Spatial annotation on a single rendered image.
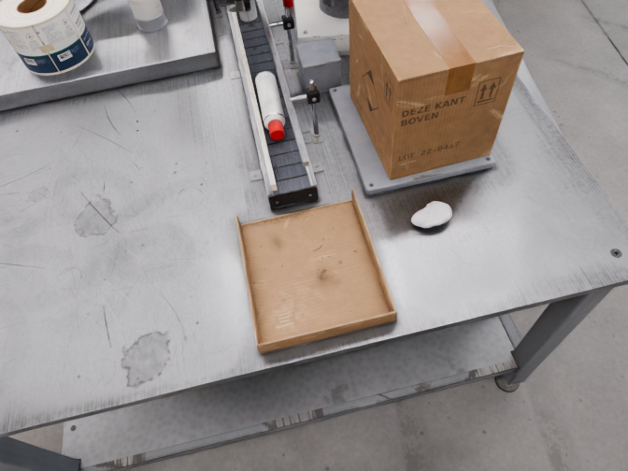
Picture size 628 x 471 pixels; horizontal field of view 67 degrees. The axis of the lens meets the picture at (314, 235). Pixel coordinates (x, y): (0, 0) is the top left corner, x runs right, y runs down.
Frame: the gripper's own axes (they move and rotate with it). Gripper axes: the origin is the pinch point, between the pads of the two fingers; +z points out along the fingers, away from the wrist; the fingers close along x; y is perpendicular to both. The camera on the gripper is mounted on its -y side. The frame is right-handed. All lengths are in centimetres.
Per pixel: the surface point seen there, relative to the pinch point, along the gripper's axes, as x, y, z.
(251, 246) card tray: 68, 11, -27
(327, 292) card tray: 81, -2, -35
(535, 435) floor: 143, -60, 25
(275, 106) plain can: 36.7, -0.4, -20.6
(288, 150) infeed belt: 48, -1, -21
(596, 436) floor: 147, -78, 23
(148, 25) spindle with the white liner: -4.3, 29.2, 6.7
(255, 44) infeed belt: 10.9, 0.2, 0.0
